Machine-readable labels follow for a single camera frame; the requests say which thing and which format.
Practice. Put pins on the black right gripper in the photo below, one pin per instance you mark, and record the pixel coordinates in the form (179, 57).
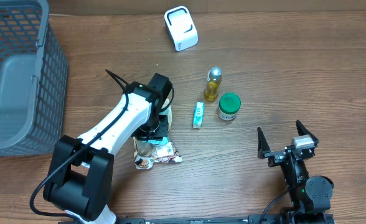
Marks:
(284, 154)

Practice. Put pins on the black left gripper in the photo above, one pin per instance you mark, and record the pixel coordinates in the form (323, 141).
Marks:
(163, 132)

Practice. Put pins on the brown snack packet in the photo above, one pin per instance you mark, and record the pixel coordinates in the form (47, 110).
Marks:
(146, 155)

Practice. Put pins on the teal Kleenex tissue pack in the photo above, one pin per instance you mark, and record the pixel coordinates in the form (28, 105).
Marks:
(198, 115)

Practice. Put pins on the green lid white jar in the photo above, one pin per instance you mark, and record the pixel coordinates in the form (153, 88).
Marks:
(228, 106)

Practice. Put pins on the clear yellow liquid bottle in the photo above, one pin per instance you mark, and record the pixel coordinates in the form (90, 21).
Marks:
(214, 78)

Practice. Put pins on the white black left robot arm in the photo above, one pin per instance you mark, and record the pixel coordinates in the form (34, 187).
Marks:
(80, 173)

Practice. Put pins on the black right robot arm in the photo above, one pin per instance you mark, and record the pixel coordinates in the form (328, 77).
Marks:
(310, 196)

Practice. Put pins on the white barcode scanner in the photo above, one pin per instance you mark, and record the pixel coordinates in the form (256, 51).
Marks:
(181, 28)

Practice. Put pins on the grey plastic mesh basket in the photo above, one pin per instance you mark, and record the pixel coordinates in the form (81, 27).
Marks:
(33, 79)

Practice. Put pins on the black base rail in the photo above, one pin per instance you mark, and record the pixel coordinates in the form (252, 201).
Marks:
(251, 219)

